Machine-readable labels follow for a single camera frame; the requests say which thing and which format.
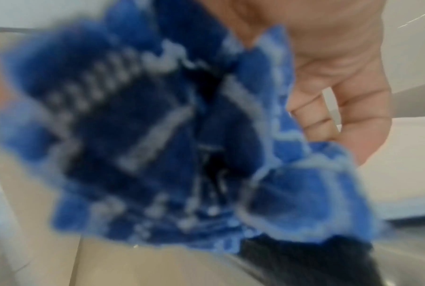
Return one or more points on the person's right hand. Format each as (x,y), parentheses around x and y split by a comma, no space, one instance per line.
(339,56)

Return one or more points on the blue striped cloth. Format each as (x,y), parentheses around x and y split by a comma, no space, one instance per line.
(163,139)

